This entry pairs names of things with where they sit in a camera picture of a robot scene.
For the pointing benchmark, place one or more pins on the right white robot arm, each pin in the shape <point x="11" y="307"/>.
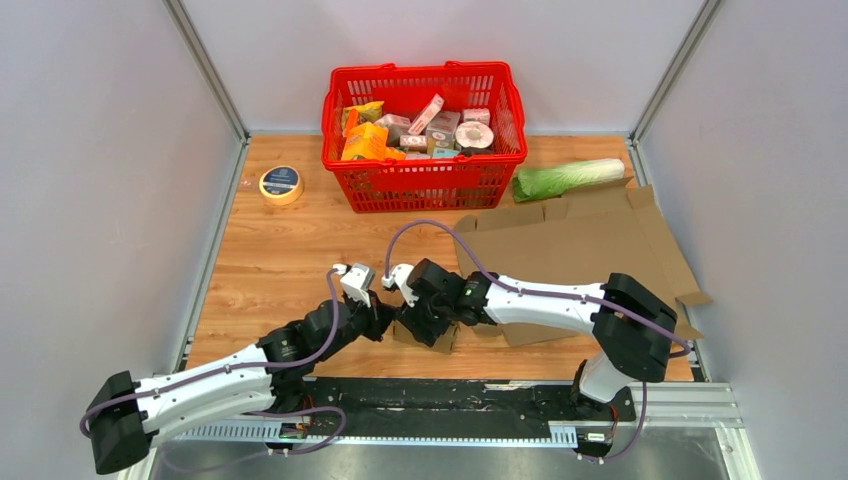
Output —
<point x="633" y="327"/>

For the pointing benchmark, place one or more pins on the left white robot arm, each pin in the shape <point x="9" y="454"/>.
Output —
<point x="127" y="417"/>

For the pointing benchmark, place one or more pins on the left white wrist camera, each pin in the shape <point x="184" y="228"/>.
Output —
<point x="356" y="280"/>

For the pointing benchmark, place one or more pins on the yellow snack bag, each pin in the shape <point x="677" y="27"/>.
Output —
<point x="356" y="115"/>

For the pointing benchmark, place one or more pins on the orange snack box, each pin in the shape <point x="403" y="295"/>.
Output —
<point x="365" y="142"/>

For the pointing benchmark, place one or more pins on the yellow tape roll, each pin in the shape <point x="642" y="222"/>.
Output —
<point x="281" y="185"/>

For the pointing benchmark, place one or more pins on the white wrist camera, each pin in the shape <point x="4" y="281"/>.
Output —
<point x="356" y="280"/>
<point x="397" y="280"/>

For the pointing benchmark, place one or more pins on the pink white long box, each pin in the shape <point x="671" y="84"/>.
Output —
<point x="426" y="115"/>

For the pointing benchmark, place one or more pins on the small pink box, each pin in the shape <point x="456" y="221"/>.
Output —
<point x="480" y="115"/>

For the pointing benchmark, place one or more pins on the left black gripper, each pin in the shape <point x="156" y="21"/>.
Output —
<point x="379" y="316"/>

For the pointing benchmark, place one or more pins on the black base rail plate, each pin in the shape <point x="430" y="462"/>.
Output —
<point x="446" y="409"/>

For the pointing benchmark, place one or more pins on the green napa cabbage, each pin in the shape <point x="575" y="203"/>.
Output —
<point x="535" y="184"/>

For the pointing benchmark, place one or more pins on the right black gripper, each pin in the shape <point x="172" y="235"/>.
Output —
<point x="424" y="330"/>

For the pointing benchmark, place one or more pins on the red plastic shopping basket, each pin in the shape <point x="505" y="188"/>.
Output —
<point x="409" y="178"/>

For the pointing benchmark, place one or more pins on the beige carton box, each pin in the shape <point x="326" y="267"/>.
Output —
<point x="440" y="132"/>

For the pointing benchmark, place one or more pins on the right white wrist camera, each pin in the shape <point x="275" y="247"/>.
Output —
<point x="397" y="280"/>

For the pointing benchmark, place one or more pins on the large flat cardboard sheet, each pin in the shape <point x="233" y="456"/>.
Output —
<point x="582" y="238"/>

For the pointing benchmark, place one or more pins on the grey white box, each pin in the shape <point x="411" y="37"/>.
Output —
<point x="396" y="126"/>

